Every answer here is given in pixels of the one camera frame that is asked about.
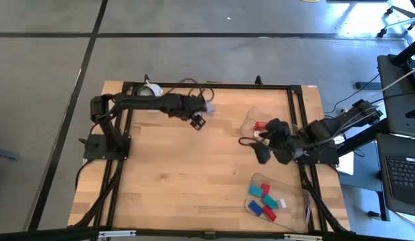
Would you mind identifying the black laptop keyboard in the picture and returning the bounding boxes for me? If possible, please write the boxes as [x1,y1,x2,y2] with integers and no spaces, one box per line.
[383,155,415,202]

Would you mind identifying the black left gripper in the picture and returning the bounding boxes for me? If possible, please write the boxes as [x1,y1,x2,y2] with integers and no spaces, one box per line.
[167,93,210,121]

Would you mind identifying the white paper sheet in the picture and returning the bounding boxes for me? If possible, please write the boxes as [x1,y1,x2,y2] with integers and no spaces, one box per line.
[337,152,355,176]

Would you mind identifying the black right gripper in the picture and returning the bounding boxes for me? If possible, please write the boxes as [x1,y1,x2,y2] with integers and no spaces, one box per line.
[251,116,298,166]

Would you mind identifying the grey side desk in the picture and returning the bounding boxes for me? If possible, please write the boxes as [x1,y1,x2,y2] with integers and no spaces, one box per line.
[376,53,415,217]

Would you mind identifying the black aluminium table frame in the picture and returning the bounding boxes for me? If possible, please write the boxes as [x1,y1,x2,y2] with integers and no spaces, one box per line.
[68,75,351,235]

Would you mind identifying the grey floor object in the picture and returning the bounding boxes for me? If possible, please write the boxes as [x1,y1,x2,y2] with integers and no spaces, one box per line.
[0,146,20,161]

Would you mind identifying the clear plastic bin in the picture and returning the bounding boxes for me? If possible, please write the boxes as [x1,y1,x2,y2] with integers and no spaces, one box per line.
[240,106,297,143]
[244,172,311,234]

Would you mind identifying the black crossbar with silver brackets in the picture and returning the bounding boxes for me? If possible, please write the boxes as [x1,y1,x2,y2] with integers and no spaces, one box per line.
[0,227,415,241]

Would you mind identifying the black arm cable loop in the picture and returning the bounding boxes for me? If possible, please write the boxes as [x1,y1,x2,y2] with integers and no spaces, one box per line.
[167,78,216,102]

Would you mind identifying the office swivel chair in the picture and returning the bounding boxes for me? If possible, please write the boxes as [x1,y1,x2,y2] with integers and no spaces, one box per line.
[377,0,415,38]

